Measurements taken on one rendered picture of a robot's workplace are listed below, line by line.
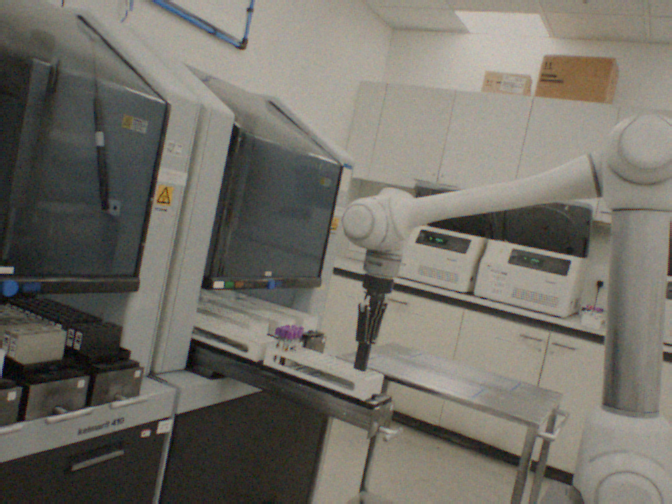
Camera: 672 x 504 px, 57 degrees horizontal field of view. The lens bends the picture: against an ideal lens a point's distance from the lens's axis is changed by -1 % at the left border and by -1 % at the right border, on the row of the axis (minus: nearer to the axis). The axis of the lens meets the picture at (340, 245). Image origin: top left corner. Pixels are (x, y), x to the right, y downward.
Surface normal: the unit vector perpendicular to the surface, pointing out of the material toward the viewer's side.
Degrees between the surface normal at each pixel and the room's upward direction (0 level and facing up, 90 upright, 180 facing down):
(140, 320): 90
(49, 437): 90
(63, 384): 90
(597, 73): 90
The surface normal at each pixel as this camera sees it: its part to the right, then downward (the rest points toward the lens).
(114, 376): 0.86, 0.21
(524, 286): -0.45, -0.04
